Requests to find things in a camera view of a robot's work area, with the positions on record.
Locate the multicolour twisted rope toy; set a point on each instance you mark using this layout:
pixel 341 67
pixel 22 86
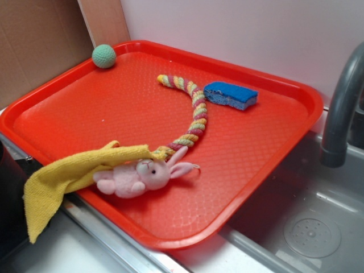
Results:
pixel 200 115

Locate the yellow cloth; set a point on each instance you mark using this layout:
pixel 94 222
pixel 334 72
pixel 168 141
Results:
pixel 45 189

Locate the blue sponge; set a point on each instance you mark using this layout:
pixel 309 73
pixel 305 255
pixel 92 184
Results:
pixel 235 96

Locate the red plastic tray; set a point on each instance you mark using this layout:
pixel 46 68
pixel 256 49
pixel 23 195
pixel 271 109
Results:
pixel 88 107

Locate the pink plush bunny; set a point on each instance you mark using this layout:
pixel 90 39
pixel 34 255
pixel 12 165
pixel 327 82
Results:
pixel 133 179

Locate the wooden board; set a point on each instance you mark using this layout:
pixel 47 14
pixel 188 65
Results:
pixel 105 21

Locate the green knitted ball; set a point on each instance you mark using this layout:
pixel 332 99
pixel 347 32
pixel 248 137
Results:
pixel 104 56

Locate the cardboard panel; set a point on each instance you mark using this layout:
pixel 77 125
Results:
pixel 39 41

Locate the grey sink basin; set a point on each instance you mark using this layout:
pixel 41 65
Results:
pixel 304 218

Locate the grey faucet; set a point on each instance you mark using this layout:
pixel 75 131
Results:
pixel 344 122

